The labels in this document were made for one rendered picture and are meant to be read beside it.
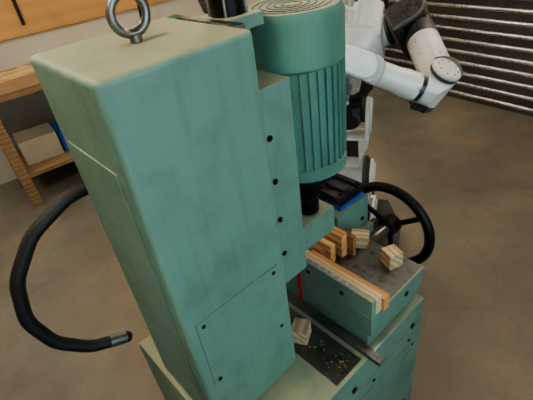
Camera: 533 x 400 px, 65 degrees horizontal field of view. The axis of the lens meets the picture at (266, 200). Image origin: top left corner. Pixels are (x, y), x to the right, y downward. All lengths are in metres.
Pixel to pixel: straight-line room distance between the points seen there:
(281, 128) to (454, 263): 1.84
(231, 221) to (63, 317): 1.98
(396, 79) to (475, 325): 1.36
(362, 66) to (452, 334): 1.39
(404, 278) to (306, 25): 0.62
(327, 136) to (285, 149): 0.10
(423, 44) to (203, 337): 0.95
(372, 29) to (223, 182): 0.87
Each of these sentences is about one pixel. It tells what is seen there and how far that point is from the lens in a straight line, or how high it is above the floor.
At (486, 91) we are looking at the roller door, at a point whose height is 0.12.
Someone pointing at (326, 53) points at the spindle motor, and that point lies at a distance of 0.73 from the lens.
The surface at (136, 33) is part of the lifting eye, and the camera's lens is 0.61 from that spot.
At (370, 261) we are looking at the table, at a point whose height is 0.90.
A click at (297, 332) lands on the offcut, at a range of 1.01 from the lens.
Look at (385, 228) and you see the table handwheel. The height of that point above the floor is 0.83.
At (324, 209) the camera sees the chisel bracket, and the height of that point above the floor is 1.07.
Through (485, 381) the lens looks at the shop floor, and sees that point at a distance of 2.02.
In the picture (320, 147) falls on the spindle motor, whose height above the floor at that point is 1.27.
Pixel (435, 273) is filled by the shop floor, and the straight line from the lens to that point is 2.36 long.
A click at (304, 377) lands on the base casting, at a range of 1.00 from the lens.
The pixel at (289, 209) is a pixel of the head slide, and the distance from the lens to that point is 0.79.
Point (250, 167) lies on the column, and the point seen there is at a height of 1.33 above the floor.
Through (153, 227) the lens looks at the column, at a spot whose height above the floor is 1.33.
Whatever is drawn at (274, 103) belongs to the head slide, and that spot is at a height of 1.39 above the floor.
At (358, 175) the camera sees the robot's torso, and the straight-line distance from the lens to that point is 1.87.
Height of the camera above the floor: 1.65
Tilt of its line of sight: 35 degrees down
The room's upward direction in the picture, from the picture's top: 8 degrees counter-clockwise
